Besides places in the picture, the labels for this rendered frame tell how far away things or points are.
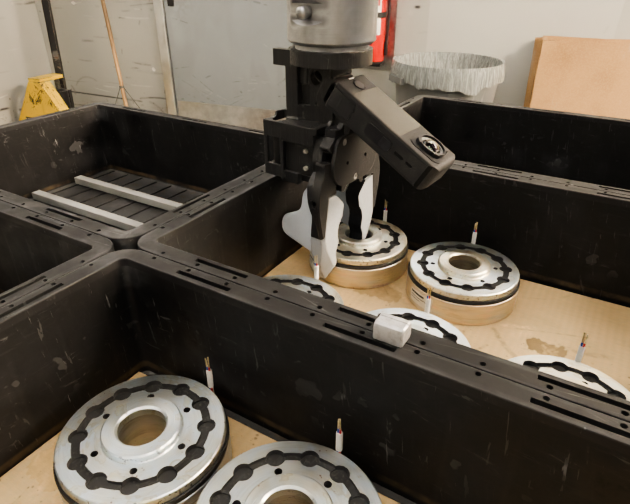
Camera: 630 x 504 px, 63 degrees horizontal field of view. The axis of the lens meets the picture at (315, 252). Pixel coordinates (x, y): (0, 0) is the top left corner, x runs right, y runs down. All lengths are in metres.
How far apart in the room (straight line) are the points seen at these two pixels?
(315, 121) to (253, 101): 3.15
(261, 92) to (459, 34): 1.29
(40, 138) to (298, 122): 0.44
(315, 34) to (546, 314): 0.32
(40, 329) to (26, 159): 0.47
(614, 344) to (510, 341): 0.09
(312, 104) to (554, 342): 0.29
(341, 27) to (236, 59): 3.20
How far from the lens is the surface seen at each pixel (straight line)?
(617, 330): 0.53
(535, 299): 0.54
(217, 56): 3.69
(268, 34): 3.50
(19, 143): 0.80
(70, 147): 0.85
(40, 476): 0.40
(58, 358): 0.39
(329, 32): 0.43
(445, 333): 0.42
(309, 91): 0.48
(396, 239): 0.55
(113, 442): 0.34
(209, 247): 0.46
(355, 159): 0.48
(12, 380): 0.38
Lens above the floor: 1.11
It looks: 29 degrees down
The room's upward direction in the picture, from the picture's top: straight up
